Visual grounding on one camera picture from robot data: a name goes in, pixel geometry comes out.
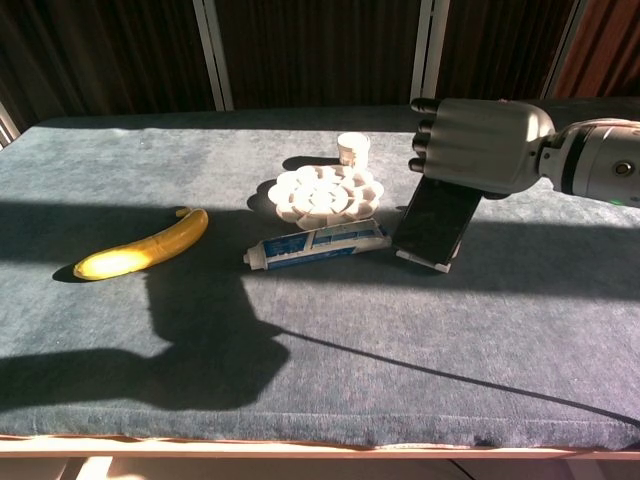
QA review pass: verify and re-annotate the black smartphone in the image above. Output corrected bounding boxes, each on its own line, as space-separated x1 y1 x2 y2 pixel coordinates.
392 175 483 266

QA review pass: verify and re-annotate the small white cup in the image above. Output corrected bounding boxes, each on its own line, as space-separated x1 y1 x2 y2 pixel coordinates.
336 132 372 169

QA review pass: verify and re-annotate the white plastic phone stand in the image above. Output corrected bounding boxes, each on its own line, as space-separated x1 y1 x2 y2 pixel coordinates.
396 199 472 275

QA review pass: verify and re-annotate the red curtain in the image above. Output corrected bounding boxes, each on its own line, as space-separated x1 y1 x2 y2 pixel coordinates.
552 0 640 99

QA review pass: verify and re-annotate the blue white toothpaste tube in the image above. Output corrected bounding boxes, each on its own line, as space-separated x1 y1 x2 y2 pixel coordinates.
243 218 393 272

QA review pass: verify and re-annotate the white window post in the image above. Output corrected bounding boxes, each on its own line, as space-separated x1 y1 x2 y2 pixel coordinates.
541 0 589 99
192 0 235 111
409 0 451 105
0 102 21 149

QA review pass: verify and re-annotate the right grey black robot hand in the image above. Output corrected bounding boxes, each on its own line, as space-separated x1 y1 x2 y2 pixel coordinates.
408 97 556 201

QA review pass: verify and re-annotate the yellow banana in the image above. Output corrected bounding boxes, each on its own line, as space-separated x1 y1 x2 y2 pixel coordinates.
73 207 210 281

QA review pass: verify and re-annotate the blue table cloth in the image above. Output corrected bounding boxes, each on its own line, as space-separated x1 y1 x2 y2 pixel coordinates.
0 99 640 451

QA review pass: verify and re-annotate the white flower-shaped paint palette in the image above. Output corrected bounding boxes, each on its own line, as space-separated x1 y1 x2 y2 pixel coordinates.
267 165 385 231

